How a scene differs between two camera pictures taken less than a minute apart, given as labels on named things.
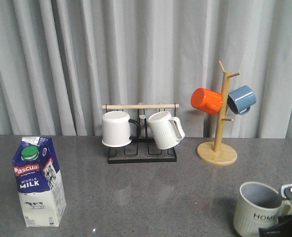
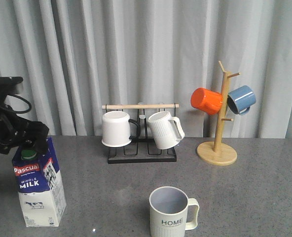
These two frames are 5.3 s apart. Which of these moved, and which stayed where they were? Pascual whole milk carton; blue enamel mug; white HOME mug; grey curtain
Moved: white HOME mug
Stayed: blue enamel mug; Pascual whole milk carton; grey curtain
